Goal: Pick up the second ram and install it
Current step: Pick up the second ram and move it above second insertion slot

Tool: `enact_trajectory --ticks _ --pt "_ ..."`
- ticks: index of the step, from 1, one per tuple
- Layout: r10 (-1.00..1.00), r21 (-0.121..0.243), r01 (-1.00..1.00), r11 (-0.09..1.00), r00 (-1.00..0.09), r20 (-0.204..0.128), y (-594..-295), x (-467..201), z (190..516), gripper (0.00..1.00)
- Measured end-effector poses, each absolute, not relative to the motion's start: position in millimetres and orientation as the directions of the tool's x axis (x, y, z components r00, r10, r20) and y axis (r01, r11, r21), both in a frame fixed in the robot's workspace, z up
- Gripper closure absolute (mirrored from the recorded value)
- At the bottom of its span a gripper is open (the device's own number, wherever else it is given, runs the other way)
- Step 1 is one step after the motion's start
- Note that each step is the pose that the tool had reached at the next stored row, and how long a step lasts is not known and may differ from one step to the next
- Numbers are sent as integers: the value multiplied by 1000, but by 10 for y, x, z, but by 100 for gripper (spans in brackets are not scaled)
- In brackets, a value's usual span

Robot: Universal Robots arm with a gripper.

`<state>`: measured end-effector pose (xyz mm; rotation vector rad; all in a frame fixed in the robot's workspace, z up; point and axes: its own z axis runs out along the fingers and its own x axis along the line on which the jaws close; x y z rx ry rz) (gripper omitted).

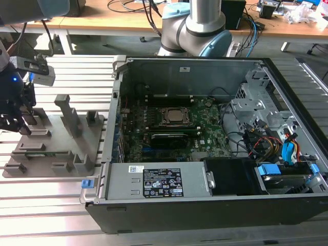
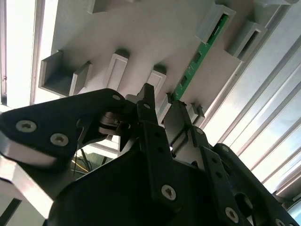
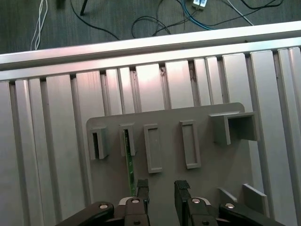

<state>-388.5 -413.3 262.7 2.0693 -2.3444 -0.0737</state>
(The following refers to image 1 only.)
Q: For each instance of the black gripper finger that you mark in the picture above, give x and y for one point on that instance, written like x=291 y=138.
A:
x=9 y=123
x=26 y=125

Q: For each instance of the green RAM stick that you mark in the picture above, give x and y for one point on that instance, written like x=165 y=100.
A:
x=51 y=154

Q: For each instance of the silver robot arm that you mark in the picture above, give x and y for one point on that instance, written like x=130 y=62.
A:
x=205 y=15

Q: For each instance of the black RAM slot bank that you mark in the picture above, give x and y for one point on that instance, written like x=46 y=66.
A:
x=174 y=129
x=169 y=102

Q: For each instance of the grey parts rack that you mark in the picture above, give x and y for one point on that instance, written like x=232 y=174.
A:
x=59 y=133

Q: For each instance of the blue plastic latch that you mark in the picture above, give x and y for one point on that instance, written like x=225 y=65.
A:
x=86 y=184

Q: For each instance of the large black device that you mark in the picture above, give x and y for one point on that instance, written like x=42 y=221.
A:
x=78 y=7

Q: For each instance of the grey power supply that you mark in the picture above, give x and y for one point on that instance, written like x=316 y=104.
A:
x=123 y=184

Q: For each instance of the wooden desk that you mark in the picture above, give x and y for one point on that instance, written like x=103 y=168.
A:
x=102 y=21

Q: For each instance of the black expansion card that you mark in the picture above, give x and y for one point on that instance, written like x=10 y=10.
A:
x=169 y=141

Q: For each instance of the silver CPU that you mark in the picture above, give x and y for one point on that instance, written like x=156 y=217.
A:
x=175 y=115

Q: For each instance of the CPU socket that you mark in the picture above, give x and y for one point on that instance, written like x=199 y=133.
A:
x=191 y=122

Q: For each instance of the black open PC case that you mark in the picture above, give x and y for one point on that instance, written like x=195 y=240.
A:
x=179 y=215

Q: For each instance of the round coin battery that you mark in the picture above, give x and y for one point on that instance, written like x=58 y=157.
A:
x=208 y=103

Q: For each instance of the green motherboard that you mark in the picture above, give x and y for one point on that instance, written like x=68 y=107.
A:
x=212 y=120

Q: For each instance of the black fan shroud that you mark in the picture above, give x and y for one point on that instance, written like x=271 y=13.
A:
x=230 y=176

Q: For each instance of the metal drive cage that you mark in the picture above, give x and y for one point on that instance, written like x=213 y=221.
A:
x=246 y=105

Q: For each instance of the tall black box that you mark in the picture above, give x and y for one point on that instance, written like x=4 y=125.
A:
x=234 y=14

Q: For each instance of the hard disk in blue carrier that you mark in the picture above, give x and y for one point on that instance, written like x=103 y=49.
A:
x=282 y=179

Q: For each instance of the small black box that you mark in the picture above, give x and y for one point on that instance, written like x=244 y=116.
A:
x=267 y=10

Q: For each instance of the crumpled clear plastic bags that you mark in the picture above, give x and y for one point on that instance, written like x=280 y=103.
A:
x=302 y=12

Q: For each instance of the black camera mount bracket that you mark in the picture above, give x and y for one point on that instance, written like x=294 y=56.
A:
x=33 y=66

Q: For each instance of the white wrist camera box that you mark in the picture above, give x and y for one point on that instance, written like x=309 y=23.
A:
x=46 y=78

